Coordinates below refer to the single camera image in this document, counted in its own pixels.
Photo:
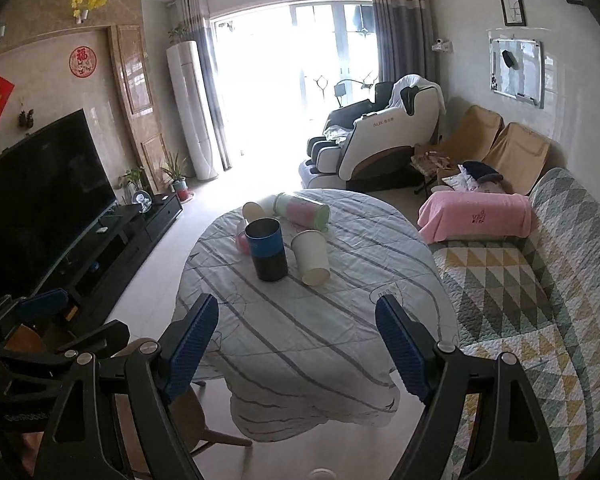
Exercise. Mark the small desk fan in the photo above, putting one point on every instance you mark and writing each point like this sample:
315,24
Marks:
142,199

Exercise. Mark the brown sofa cushion right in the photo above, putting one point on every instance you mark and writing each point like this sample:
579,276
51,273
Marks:
519,154

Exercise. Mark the grey curtain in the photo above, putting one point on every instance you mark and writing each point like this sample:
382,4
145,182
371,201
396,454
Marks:
194,17
405,34

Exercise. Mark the pink green clear cup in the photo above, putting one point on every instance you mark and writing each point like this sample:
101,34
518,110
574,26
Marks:
302,211

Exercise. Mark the striped white table cloth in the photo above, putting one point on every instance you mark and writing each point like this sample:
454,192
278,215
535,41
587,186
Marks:
295,356

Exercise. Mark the grey curtain right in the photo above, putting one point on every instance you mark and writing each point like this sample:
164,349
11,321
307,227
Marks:
405,34

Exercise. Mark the cream paper cup far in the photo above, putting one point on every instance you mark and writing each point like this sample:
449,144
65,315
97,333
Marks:
257,209

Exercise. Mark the grey curtain left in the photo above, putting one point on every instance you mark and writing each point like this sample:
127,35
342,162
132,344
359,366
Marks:
194,17

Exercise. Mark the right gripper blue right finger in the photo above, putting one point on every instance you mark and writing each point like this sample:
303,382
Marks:
411,348

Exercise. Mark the patterned quilt sofa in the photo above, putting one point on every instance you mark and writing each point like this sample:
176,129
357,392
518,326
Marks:
539,298

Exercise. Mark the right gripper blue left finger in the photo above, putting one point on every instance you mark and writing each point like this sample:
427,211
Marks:
182,346

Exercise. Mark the white standing air conditioner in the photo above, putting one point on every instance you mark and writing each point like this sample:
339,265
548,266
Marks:
191,100

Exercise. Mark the red round wall decoration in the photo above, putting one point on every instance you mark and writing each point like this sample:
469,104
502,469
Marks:
82,62

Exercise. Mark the potted plant red pot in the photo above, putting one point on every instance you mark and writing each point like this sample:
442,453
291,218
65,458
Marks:
173,168

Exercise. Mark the brown sofa cushion left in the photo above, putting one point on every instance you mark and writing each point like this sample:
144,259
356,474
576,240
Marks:
474,136

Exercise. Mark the white massage chair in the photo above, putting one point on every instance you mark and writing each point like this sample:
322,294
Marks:
368,145

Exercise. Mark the wooden chair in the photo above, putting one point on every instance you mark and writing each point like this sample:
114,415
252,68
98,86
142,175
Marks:
186,411

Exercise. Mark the wall whiteboard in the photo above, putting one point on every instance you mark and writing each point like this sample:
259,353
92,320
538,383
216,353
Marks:
517,69

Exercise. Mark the brown sofa cushion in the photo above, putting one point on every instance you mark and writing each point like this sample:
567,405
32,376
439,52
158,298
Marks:
519,154
474,136

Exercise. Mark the blue black tin can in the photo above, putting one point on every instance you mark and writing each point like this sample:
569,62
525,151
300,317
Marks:
267,249

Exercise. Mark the white paper cup near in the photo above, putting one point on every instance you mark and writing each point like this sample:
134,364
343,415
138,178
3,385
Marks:
310,250

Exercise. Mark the pink plastic cup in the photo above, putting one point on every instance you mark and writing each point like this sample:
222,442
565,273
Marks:
241,241

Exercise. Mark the framed picture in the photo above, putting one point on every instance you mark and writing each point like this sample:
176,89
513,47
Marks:
513,13

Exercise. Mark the pink towel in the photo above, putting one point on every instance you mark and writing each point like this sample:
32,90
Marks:
448,215

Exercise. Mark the small folding side table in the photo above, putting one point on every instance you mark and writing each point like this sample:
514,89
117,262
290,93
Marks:
433,166

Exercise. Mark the black television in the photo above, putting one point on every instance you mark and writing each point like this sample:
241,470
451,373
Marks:
52,188

